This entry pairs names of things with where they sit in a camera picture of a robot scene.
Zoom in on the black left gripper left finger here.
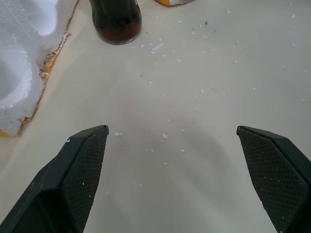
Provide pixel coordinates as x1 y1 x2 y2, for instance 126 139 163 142
0 125 109 233

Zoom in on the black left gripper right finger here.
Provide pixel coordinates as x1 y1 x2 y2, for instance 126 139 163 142
236 125 311 233

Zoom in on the white foam piece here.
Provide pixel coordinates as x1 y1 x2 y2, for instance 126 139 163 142
0 0 80 138
155 0 198 7

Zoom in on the dark brown glass bottle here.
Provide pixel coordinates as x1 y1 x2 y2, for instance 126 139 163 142
88 0 142 45

